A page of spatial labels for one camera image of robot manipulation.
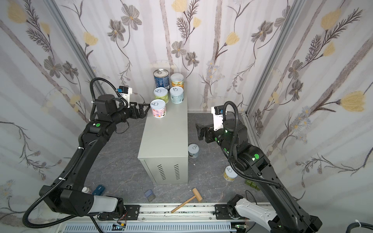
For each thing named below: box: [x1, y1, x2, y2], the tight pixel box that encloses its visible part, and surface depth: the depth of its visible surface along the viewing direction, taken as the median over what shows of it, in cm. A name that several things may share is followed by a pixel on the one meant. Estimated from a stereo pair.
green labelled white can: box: [153, 86, 169, 104], surface depth 76 cm
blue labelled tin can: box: [152, 68, 170, 89], surface depth 80 cm
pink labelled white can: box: [150, 99, 167, 119], surface depth 70 cm
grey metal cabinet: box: [137, 99, 189, 184], surface depth 66 cm
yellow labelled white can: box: [222, 165, 238, 182], surface depth 85 cm
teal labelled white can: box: [169, 86, 185, 104], surface depth 78 cm
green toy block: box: [244, 179, 261, 191], surface depth 83 cm
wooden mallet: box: [170, 187, 203, 214], surface depth 80 cm
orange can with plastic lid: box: [169, 72, 185, 88], surface depth 81 cm
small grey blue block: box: [144, 189, 156, 203], surface depth 80 cm
